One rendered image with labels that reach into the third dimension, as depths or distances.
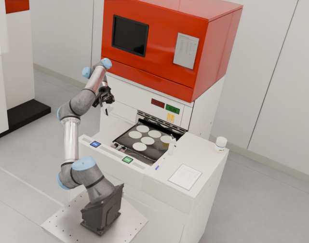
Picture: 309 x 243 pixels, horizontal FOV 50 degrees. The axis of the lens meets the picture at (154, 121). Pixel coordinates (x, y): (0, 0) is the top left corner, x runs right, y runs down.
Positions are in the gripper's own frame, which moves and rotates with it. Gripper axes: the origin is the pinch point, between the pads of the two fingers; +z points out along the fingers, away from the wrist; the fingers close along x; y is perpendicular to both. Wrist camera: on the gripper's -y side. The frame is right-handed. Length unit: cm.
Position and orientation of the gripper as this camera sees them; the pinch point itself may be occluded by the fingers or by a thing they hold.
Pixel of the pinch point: (105, 114)
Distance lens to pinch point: 227.5
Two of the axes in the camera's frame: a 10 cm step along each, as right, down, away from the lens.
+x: 4.6, 3.9, 8.0
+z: 2.3, 8.1, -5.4
